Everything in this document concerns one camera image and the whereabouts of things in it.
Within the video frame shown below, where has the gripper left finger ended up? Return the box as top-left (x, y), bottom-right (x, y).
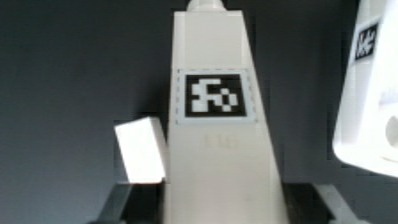
top-left (88, 184), bottom-right (132, 224)

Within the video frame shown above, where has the white desk tabletop tray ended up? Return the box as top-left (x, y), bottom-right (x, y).
top-left (333, 0), bottom-right (398, 178)

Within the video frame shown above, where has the white U-shaped fence frame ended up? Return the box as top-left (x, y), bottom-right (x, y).
top-left (114, 117), bottom-right (167, 184)

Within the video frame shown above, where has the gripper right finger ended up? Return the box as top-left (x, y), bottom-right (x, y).
top-left (315, 184), bottom-right (368, 224)

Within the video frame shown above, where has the white leg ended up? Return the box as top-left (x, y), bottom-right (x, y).
top-left (164, 0), bottom-right (290, 224)

